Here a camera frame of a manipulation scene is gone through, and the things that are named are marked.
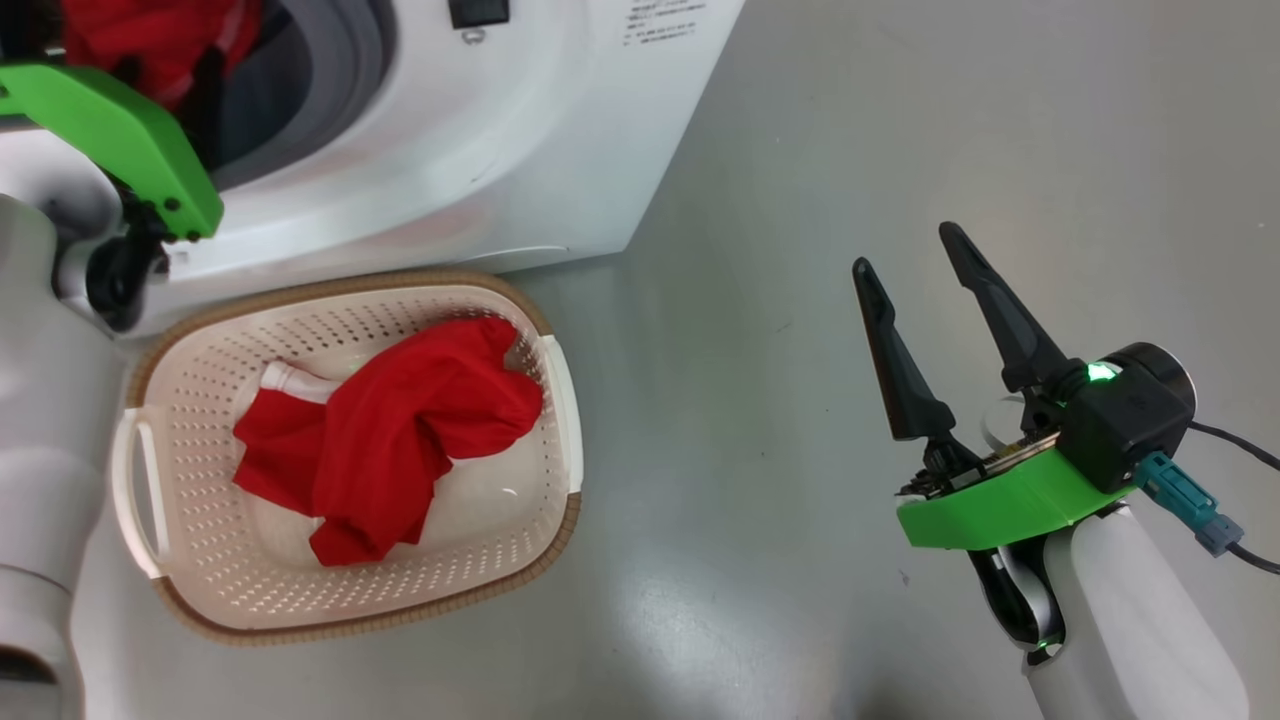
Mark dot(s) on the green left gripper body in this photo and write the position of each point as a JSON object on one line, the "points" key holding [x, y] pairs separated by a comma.
{"points": [[120, 130]]}

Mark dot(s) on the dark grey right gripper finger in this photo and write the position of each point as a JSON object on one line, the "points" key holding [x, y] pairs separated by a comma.
{"points": [[1010, 320], [900, 380]]}

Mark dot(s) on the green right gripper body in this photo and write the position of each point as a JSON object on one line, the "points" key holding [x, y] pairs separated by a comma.
{"points": [[1010, 505]]}

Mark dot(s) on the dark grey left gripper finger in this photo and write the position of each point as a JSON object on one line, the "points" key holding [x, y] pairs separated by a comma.
{"points": [[208, 110]]}

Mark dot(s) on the red garment with stitched hem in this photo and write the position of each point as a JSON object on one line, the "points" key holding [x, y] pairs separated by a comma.
{"points": [[150, 35]]}

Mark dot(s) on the red garment with white collar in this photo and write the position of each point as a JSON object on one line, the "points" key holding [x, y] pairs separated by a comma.
{"points": [[400, 430]]}

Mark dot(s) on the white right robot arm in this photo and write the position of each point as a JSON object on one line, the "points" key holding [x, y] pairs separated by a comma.
{"points": [[1130, 620]]}

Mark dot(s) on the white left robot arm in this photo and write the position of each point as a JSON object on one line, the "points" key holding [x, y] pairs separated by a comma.
{"points": [[45, 420]]}

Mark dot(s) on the grey rubber door gasket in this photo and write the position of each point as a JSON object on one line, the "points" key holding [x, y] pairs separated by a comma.
{"points": [[320, 70]]}

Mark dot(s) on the white front-load washing machine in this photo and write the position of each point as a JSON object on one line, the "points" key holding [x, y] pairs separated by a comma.
{"points": [[450, 150]]}

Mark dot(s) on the cream perforated laundry basket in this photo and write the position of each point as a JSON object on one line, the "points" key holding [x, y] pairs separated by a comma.
{"points": [[500, 560]]}

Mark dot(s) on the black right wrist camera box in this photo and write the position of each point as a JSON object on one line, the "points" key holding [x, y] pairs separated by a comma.
{"points": [[1130, 420]]}

